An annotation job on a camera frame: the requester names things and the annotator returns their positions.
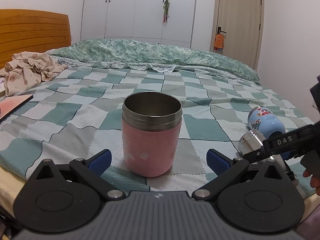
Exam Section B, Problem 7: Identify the tall stainless steel cup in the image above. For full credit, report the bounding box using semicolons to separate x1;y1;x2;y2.
238;129;299;187

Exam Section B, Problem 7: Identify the pink steel cup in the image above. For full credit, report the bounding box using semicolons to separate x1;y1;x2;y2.
121;91;182;178

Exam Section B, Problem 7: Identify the blue cartoon print cup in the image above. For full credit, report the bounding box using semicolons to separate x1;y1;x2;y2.
247;106;286;139

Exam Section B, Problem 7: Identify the person hand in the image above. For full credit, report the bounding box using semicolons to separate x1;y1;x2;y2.
303;170;320;196

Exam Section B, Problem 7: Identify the pink flat book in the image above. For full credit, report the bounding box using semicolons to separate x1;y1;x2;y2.
0;94;33;121

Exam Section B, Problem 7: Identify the beige crumpled clothing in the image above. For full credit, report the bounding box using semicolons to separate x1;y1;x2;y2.
1;51;68;97

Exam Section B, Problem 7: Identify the orange hanging bag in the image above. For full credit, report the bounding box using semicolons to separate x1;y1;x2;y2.
213;34;225;50

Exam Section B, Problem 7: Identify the green floral duvet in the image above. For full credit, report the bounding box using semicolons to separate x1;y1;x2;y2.
47;38;260;84

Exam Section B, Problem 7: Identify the beige door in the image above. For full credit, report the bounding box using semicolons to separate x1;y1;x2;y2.
210;0;264;69

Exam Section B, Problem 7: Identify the wooden headboard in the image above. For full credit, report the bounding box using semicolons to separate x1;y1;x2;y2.
0;9;71;68

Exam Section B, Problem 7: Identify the white wardrobe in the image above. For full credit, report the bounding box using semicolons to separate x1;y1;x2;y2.
80;0;215;51

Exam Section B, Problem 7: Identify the hanging plant decoration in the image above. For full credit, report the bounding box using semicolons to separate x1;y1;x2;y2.
163;0;170;24

